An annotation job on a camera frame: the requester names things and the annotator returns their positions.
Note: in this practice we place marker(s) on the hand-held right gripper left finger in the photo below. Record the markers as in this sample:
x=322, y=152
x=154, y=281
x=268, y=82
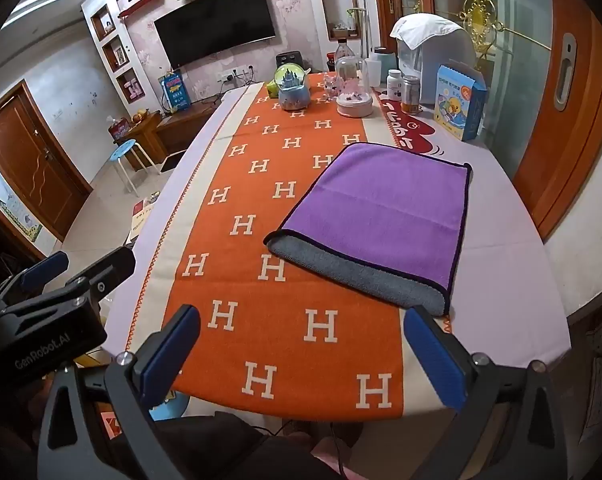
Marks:
x=172, y=351

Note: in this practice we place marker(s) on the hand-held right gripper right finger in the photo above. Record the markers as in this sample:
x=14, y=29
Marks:
x=435, y=360

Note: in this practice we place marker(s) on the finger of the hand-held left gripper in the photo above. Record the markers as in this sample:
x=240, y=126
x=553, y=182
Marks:
x=107, y=264
x=45, y=266

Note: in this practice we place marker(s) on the purple and grey towel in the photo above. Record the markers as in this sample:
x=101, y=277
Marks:
x=381, y=200

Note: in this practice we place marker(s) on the blue round stool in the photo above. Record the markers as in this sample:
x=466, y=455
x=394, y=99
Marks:
x=170, y=404
x=125, y=149

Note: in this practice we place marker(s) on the wooden room door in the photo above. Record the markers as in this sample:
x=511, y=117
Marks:
x=28, y=170

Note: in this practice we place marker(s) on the lilac tablecloth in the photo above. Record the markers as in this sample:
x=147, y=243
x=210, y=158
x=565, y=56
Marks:
x=506, y=280

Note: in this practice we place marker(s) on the orange letter-patterned blanket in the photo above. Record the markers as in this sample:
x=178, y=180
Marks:
x=281, y=345

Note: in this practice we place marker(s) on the person's dark clothing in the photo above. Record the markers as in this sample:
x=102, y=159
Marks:
x=231, y=452

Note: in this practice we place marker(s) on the red tissue box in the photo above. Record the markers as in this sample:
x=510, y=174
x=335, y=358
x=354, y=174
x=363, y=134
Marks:
x=119, y=128

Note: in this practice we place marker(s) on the wooden television cabinet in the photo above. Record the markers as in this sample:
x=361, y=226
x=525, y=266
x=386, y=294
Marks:
x=176, y=127

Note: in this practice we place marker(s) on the blue standing sign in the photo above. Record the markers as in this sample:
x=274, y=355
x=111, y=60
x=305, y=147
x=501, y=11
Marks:
x=175, y=91

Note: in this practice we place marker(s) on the red cartoon mat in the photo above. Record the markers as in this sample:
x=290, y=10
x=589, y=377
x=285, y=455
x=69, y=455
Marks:
x=406, y=127

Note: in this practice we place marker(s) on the green box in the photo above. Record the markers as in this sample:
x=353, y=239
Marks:
x=272, y=87

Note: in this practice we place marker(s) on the blue snow globe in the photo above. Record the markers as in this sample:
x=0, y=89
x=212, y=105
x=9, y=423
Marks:
x=292, y=86

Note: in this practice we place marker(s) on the blue carton box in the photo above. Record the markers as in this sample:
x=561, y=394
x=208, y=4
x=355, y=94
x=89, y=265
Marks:
x=458, y=102

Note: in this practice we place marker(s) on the black flat television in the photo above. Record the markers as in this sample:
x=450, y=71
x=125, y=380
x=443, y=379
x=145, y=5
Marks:
x=213, y=20

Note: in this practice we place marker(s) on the metal drink can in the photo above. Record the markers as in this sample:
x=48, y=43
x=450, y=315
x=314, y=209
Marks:
x=410, y=94

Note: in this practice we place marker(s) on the black kitchen appliance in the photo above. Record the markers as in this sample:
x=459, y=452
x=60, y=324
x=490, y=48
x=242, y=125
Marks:
x=288, y=60

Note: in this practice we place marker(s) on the wooden framed glass door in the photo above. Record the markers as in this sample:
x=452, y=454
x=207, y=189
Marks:
x=556, y=110

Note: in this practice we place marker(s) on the white pill bottle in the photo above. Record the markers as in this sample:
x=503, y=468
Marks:
x=394, y=85

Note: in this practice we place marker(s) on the pink glass dome music box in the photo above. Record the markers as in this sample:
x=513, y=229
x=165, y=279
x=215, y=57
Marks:
x=353, y=87

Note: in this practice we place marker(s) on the pink figurine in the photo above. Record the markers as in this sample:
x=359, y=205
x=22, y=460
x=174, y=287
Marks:
x=332, y=86

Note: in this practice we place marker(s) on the white water dispenser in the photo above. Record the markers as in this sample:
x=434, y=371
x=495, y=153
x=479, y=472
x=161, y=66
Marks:
x=446, y=67

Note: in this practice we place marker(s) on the white plastic canister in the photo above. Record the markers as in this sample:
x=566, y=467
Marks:
x=378, y=67

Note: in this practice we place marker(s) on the clear glass bottle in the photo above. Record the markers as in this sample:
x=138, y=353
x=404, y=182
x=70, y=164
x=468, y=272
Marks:
x=344, y=49

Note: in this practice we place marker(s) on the white cloth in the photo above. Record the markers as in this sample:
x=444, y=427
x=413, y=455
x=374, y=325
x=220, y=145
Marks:
x=423, y=27

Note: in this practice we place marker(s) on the wall poster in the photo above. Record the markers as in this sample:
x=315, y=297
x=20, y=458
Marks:
x=11, y=207

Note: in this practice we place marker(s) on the red wall shelf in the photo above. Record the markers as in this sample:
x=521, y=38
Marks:
x=140, y=4

